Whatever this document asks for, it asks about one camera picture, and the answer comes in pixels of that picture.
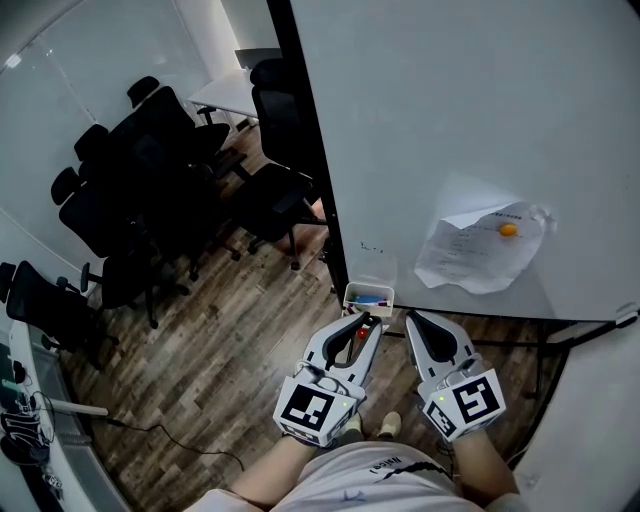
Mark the white plastic marker box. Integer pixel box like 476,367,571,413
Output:
342,281,395,322

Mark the curved white side desk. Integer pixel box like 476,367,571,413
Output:
0,319,117,512

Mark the person's left beige shoe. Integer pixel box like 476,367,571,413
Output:
341,412,364,441

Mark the white office desk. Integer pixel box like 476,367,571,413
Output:
185,67,261,132

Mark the person's white shirt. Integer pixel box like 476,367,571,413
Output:
184,442,501,512

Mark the black framed whiteboard on stand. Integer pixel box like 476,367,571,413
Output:
266,0,640,401

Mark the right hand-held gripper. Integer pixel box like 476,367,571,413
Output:
403,308,506,444

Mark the black computer monitor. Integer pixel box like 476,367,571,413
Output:
233,47,281,71

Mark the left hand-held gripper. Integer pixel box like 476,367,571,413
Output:
272,311,384,450

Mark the person's beige shoe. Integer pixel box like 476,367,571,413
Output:
378,410,403,440
341,412,364,441

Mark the person's left forearm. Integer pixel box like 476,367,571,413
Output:
225,435,322,507

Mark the crumpled printed paper sheet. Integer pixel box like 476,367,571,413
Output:
413,199,559,296

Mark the white rod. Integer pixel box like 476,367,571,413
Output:
49,398,110,418

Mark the group of black office chairs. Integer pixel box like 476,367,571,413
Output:
0,57,329,372

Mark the person's right beige shoe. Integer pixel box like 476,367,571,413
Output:
378,410,403,440

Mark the black floor cable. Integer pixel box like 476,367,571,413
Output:
106,418,247,472

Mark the person's right forearm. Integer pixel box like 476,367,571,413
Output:
451,428,522,512

